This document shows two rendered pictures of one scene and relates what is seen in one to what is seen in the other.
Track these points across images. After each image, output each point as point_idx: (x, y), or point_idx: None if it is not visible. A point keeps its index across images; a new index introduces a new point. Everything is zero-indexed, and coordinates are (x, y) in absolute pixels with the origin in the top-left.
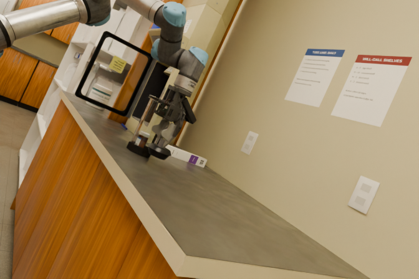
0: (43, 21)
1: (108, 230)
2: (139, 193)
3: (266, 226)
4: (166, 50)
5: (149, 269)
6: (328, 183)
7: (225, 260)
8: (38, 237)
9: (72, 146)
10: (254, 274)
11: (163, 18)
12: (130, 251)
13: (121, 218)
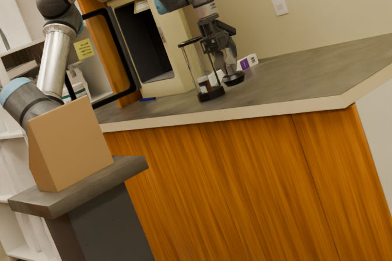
0: (62, 68)
1: (268, 150)
2: (275, 102)
3: (361, 53)
4: (171, 0)
5: (324, 129)
6: None
7: (359, 82)
8: (190, 243)
9: (136, 153)
10: (380, 78)
11: None
12: (300, 138)
13: (270, 133)
